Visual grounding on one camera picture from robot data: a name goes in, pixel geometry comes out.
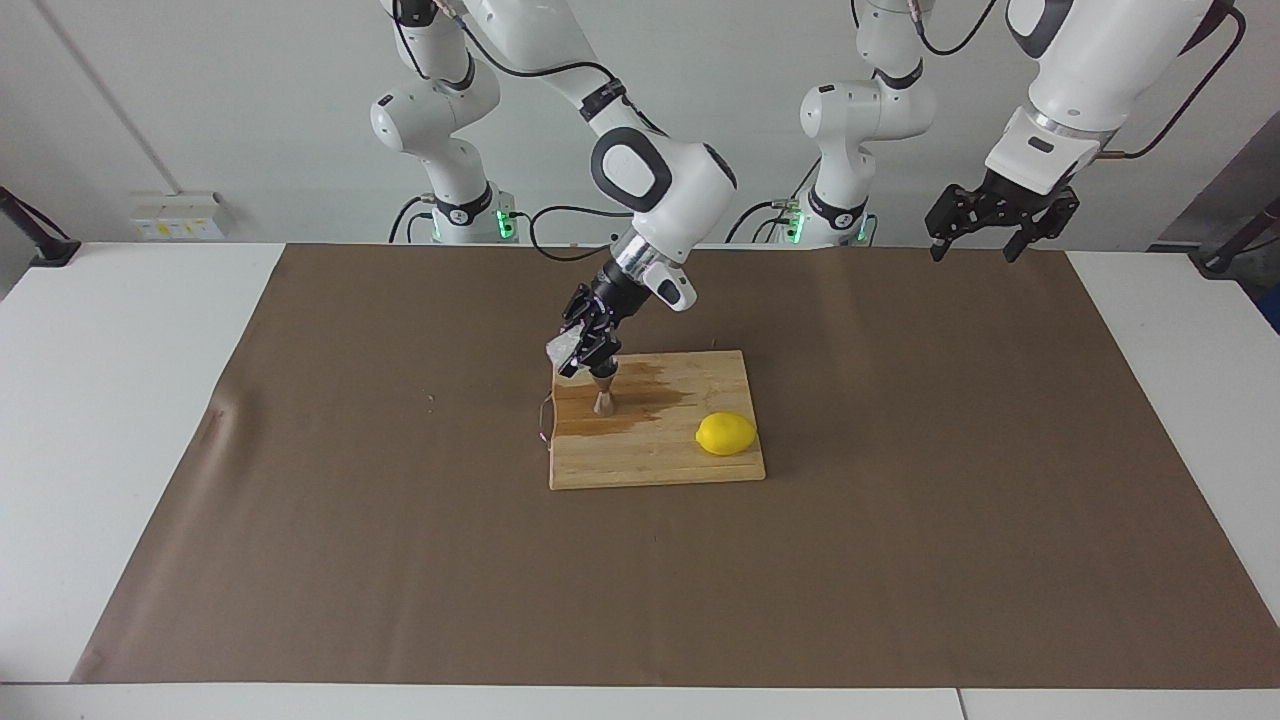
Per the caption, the black arm base cable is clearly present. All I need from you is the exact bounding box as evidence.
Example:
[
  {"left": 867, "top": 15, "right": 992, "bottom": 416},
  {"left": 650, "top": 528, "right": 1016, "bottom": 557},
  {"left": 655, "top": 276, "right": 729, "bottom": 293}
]
[
  {"left": 388, "top": 196, "right": 433, "bottom": 244},
  {"left": 727, "top": 198, "right": 801, "bottom": 244}
]

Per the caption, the white wall socket strip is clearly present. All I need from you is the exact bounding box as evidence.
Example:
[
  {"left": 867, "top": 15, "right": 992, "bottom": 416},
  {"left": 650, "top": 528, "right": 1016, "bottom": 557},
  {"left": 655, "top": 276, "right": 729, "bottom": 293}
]
[{"left": 130, "top": 193, "right": 229, "bottom": 241}]

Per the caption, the dark grey panel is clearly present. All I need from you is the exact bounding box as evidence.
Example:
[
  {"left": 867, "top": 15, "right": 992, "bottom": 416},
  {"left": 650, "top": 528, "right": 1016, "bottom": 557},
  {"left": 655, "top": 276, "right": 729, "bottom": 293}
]
[{"left": 1148, "top": 108, "right": 1280, "bottom": 251}]

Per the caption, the black clamp mount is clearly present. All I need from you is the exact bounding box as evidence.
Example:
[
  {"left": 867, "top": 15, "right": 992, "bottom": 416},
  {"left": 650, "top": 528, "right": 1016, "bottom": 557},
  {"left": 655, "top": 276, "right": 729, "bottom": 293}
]
[
  {"left": 0, "top": 186, "right": 83, "bottom": 267},
  {"left": 1190, "top": 195, "right": 1280, "bottom": 278}
]

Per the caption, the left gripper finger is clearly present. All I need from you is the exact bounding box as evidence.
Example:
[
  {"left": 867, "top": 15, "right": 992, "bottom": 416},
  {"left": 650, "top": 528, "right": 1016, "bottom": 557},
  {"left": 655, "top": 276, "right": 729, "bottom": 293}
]
[
  {"left": 1003, "top": 195, "right": 1082, "bottom": 264},
  {"left": 925, "top": 185, "right": 986, "bottom": 263}
]

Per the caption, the yellow lemon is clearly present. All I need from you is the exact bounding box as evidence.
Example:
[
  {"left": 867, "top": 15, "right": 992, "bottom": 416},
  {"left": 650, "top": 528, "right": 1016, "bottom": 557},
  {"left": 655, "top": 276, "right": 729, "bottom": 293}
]
[{"left": 696, "top": 411, "right": 758, "bottom": 457}]

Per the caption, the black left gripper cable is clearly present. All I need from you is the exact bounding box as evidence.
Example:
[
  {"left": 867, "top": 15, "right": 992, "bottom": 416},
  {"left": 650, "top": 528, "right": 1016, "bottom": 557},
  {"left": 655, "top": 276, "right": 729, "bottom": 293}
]
[{"left": 1100, "top": 0, "right": 1248, "bottom": 161}]

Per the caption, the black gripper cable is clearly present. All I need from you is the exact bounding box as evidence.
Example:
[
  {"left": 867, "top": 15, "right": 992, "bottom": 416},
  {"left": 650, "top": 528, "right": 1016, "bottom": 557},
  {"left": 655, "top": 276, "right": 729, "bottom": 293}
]
[
  {"left": 1100, "top": 0, "right": 1248, "bottom": 161},
  {"left": 393, "top": 0, "right": 641, "bottom": 263}
]

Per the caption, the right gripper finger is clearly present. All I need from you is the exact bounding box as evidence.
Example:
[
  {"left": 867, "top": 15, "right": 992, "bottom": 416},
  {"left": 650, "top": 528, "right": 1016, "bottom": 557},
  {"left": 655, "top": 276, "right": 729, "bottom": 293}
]
[
  {"left": 575, "top": 330, "right": 621, "bottom": 379},
  {"left": 558, "top": 285, "right": 599, "bottom": 346}
]

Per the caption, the wooden cutting board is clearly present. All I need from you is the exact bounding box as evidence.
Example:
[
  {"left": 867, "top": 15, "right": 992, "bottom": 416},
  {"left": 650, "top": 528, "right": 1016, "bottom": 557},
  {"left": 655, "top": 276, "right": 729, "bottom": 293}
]
[{"left": 537, "top": 349, "right": 767, "bottom": 491}]

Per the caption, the brown paper table mat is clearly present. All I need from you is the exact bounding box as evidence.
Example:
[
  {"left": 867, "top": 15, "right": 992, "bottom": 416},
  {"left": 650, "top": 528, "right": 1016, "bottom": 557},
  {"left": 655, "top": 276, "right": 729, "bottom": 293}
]
[{"left": 70, "top": 243, "right": 1280, "bottom": 691}]

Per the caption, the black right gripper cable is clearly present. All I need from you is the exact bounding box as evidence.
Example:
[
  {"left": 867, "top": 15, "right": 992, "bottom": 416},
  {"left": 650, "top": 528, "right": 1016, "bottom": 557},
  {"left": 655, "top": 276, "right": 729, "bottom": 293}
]
[{"left": 393, "top": 0, "right": 641, "bottom": 263}]

